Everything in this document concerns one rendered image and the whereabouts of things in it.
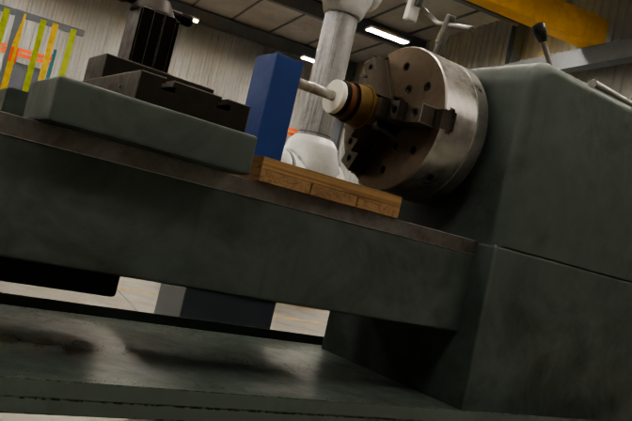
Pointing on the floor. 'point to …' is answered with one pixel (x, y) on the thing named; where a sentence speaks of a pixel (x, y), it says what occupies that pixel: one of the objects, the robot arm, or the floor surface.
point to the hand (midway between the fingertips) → (413, 7)
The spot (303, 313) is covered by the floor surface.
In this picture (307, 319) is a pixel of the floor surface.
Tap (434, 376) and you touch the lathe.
